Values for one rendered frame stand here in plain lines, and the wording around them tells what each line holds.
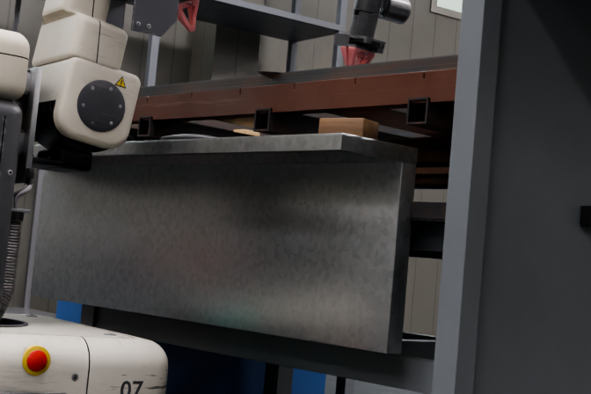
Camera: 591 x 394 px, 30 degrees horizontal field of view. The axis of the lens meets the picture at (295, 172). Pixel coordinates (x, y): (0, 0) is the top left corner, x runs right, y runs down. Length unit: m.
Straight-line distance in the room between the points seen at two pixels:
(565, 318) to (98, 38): 1.06
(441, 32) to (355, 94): 5.61
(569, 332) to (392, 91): 0.61
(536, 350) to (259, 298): 0.73
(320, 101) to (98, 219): 0.78
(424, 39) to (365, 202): 5.63
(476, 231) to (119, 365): 0.79
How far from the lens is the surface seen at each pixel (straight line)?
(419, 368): 2.11
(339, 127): 2.10
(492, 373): 1.66
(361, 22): 2.43
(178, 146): 2.28
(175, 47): 6.54
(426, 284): 7.63
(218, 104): 2.52
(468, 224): 1.54
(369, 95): 2.17
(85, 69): 2.23
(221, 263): 2.38
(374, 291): 2.05
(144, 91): 2.85
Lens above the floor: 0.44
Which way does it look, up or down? 5 degrees up
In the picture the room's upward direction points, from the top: 5 degrees clockwise
